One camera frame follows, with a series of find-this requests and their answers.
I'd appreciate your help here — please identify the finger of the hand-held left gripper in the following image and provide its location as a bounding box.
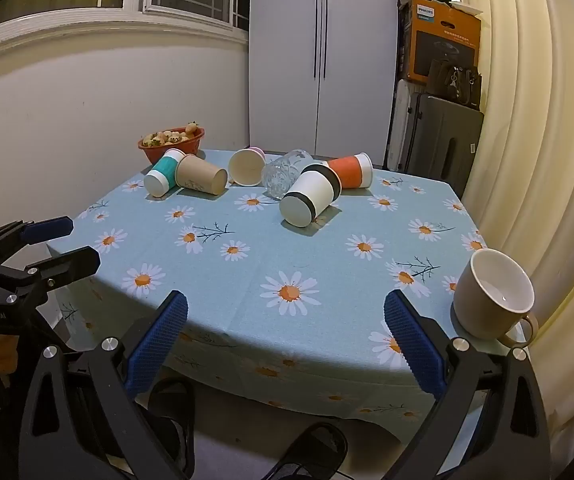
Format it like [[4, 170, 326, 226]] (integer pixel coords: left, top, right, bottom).
[[23, 246, 102, 288], [0, 216, 74, 263]]

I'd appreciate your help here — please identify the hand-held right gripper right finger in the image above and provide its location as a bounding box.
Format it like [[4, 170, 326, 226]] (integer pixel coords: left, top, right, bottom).
[[383, 289, 552, 480]]

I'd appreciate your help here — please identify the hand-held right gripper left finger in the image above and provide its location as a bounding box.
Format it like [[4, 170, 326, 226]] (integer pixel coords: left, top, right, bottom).
[[18, 290, 189, 480]]

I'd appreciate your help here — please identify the teal and white paper cup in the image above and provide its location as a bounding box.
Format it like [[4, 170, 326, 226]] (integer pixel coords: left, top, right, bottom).
[[143, 148, 186, 198]]

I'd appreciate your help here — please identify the brown paper cup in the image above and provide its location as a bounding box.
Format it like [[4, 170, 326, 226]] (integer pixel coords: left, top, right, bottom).
[[175, 154, 229, 196]]

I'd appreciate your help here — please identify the white black-banded paper cup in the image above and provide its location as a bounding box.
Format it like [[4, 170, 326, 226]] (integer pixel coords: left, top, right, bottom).
[[279, 162, 342, 228]]

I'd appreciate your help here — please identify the orange and white paper cup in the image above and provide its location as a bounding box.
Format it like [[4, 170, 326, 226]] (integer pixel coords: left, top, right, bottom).
[[328, 152, 374, 190]]

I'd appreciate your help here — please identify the pink paper cup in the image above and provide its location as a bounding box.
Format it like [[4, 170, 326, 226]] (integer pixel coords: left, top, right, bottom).
[[228, 146, 267, 187]]

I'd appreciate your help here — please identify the clear glass cup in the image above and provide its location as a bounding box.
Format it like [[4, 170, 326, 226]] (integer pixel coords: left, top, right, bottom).
[[261, 149, 313, 200]]

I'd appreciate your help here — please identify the beige ceramic mug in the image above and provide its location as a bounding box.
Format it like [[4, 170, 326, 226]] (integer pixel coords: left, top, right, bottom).
[[453, 248, 539, 348]]

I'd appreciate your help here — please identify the black slipper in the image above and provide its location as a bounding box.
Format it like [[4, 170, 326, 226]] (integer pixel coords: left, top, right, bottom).
[[262, 422, 349, 480]]

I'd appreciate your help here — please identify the blue daisy tablecloth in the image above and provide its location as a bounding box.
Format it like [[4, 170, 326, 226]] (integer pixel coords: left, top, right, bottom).
[[46, 149, 542, 448]]

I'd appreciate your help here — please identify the pile of small fruits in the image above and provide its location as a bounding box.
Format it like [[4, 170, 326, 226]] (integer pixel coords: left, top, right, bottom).
[[141, 120, 203, 148]]

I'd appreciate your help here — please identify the red plastic bowl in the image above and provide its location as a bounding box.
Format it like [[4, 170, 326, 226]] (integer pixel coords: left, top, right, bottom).
[[138, 127, 206, 165]]

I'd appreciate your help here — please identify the grey suitcase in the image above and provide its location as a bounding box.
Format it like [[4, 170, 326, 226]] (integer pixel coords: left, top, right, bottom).
[[398, 92, 485, 184]]

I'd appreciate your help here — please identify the white folded rack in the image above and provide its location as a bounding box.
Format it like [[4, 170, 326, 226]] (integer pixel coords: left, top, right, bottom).
[[384, 80, 413, 171]]

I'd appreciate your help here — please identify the cream curtain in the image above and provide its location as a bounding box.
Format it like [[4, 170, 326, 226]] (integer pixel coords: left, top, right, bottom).
[[449, 0, 574, 461]]

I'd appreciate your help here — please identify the dark handbag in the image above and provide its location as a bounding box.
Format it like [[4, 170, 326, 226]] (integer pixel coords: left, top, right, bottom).
[[427, 58, 482, 109]]

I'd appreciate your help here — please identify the white wardrobe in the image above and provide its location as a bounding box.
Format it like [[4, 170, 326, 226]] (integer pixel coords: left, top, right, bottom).
[[248, 0, 399, 167]]

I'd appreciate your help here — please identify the orange cardboard box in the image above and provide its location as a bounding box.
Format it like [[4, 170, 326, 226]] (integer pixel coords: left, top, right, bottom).
[[398, 0, 482, 98]]

